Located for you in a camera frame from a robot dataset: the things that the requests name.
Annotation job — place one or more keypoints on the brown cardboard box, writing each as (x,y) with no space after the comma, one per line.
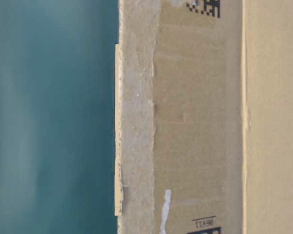
(204,117)

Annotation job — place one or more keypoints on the blue table cloth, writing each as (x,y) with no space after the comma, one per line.
(57,116)

